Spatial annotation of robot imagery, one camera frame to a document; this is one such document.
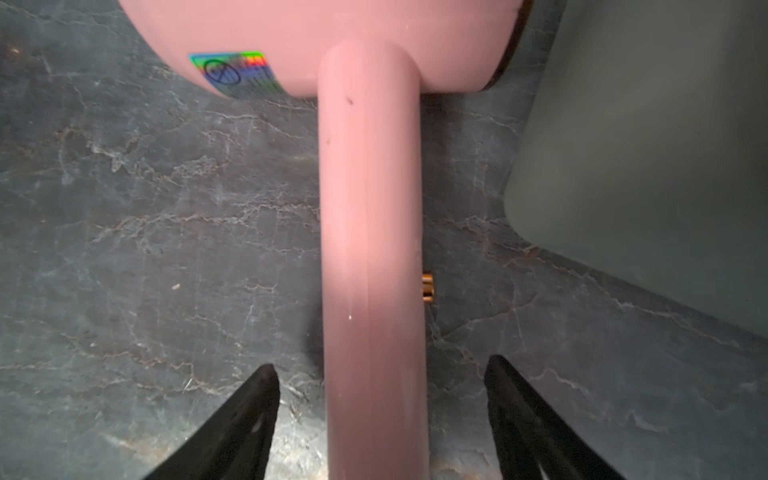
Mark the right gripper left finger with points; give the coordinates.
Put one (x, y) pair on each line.
(235, 442)

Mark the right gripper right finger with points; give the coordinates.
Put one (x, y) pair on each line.
(532, 441)

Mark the pink hair dryer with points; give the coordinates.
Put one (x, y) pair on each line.
(367, 63)

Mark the green clear-lid storage box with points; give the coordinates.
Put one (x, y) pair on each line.
(645, 153)

